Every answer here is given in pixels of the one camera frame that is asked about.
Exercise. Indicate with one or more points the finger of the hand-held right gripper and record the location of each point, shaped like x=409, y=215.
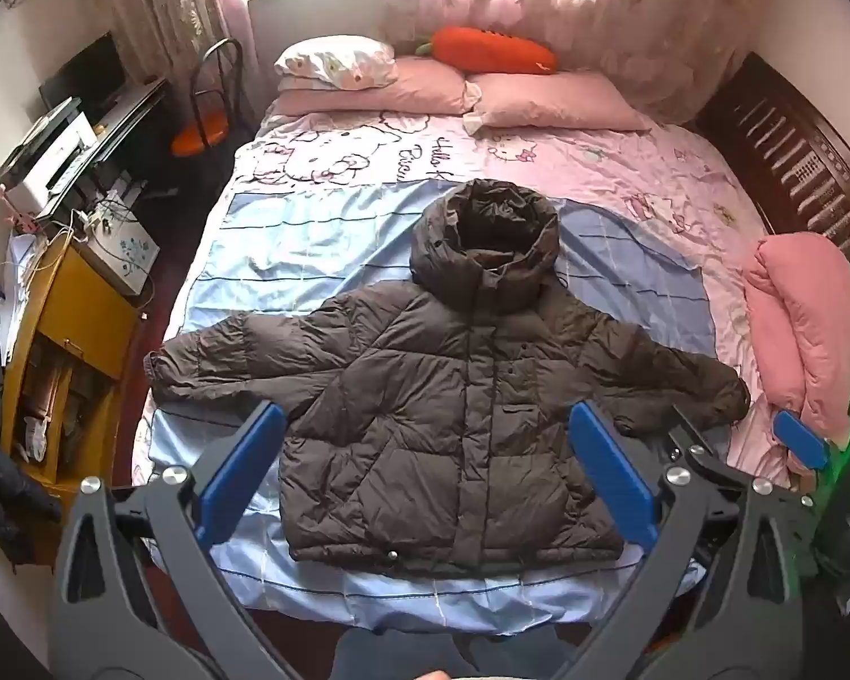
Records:
x=800, y=439
x=694, y=435

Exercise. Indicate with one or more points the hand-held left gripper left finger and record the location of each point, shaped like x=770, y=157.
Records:
x=244, y=467

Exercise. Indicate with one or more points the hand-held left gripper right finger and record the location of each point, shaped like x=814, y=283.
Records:
x=609, y=467

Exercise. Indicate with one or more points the brown hooded puffer jacket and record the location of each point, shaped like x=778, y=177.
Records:
x=432, y=404

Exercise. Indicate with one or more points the pink folded quilt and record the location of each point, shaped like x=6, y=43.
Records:
x=793, y=312

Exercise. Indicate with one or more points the blue striped bed sheet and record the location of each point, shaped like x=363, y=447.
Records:
x=290, y=255

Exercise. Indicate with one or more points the white box with floral print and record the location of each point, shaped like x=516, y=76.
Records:
x=127, y=251

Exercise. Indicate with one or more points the yellow wooden cabinet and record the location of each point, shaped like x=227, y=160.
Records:
x=64, y=297

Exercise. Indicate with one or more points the pink cartoon print bedsheet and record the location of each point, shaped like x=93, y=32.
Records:
x=609, y=170

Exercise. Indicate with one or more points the dark wooden headboard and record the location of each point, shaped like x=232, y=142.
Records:
x=772, y=134

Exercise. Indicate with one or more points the black chair with orange seat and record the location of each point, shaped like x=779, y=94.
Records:
x=198, y=134

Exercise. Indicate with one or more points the white printer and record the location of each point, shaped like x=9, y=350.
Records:
x=49, y=170

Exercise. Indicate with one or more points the pink pillow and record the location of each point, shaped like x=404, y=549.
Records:
x=411, y=88
x=559, y=103

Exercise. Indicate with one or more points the dark glass desk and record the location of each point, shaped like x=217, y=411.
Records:
x=124, y=113

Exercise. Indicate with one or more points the pink lace curtain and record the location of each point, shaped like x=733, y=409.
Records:
x=644, y=28

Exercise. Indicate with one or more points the white floral pillow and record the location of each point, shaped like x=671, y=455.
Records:
x=333, y=60

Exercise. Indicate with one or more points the black monitor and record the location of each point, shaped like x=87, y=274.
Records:
x=92, y=71

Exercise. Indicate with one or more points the orange carrot plush toy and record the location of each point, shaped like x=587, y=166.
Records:
x=496, y=49

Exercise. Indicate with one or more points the floral sheer curtain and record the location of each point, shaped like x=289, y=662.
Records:
x=163, y=0

